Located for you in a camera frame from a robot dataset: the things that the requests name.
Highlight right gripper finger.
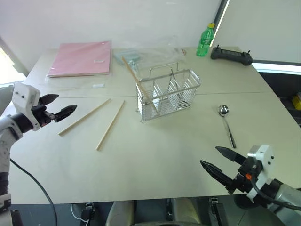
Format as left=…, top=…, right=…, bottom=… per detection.
left=215, top=146, right=246, bottom=166
left=199, top=160, right=236, bottom=189

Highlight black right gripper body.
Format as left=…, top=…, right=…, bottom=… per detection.
left=226, top=156, right=263, bottom=195

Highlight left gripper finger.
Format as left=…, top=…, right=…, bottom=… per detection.
left=38, top=94, right=60, bottom=107
left=53, top=105, right=78, bottom=122

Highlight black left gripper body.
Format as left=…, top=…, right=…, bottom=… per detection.
left=31, top=105, right=56, bottom=128

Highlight wooden chopstick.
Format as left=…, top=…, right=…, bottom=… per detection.
left=58, top=98, right=112, bottom=137
left=121, top=56, right=159, bottom=115
left=95, top=100, right=126, bottom=151

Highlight clear plastic sleeve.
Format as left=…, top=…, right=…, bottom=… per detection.
left=39, top=75, right=111, bottom=92

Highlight black table clamp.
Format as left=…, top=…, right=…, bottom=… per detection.
left=80, top=202, right=95, bottom=221
left=208, top=197, right=228, bottom=226

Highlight metal spoon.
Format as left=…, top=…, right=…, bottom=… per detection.
left=217, top=104, right=237, bottom=149

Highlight pink paper folder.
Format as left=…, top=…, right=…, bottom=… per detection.
left=47, top=40, right=113, bottom=79

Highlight pale blue packet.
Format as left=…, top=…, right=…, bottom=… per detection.
left=113, top=48, right=142, bottom=67

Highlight black handheld controller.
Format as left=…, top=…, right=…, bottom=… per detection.
left=210, top=45, right=253, bottom=66

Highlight grey rounded shape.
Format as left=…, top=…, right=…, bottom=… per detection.
left=105, top=198, right=202, bottom=226

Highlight clear crumpled plastic bag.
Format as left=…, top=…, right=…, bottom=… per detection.
left=131, top=34, right=189, bottom=73

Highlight green plastic bottle yellow cap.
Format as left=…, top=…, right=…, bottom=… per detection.
left=196, top=22, right=216, bottom=57

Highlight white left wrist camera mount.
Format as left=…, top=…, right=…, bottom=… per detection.
left=12, top=82, right=40, bottom=132

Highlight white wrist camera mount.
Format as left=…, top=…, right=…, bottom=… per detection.
left=12, top=82, right=40, bottom=132
left=246, top=144, right=275, bottom=203

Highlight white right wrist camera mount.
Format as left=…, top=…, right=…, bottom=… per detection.
left=246, top=144, right=275, bottom=203

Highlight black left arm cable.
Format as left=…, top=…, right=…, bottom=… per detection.
left=9, top=158, right=58, bottom=226

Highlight silver wire cutlery caddy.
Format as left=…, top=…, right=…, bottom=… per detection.
left=135, top=61, right=202, bottom=123

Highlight thin white cable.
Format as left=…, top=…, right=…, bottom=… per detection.
left=70, top=203, right=89, bottom=224

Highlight dark window frame bar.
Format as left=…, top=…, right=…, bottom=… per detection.
left=211, top=0, right=231, bottom=48

